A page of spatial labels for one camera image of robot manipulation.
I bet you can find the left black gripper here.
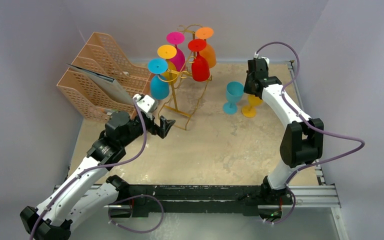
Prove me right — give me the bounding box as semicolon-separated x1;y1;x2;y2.
120;112;174;148

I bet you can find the red wine glass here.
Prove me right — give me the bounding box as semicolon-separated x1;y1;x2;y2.
188;38;210;82

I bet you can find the blue wine glass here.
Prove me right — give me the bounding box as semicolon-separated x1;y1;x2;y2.
222;81;244;115
147;58;170;100

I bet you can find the yellow wine glass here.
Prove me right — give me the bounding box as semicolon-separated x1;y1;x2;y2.
241;94;263;118
157;44;178;84

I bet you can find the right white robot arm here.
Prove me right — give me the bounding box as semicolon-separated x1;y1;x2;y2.
243;58;324;204

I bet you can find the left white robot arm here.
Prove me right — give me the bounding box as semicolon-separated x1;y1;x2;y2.
20;110;176;240

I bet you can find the magenta wine glass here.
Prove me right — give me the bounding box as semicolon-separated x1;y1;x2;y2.
166;31;186;72

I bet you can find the orange wine glass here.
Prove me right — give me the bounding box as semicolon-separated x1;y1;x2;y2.
195;26;217;69

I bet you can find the grey folder in organizer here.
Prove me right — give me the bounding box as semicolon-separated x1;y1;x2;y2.
67;63;134;105

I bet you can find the pink plastic file organizer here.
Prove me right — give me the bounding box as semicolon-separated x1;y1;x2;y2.
57;32;152;123

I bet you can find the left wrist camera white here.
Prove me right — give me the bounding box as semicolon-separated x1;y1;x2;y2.
132;93;159;115

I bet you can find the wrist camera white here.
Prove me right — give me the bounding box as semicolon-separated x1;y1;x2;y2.
132;93;159;115
254;56;270;66

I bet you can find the gold wire glass rack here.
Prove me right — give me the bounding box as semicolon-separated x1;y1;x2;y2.
158;24;213;131

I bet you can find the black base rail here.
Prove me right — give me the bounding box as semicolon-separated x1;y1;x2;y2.
104;175;294;220

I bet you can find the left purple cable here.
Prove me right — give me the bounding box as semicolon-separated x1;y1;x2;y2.
28;94;165;240

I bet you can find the purple cable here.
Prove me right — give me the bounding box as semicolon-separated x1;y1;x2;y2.
254;41;366;226
28;94;165;240

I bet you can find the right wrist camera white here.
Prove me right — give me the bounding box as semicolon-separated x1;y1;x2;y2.
254;56;270;66

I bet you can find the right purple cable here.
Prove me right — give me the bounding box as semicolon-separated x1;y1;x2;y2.
254;41;366;226

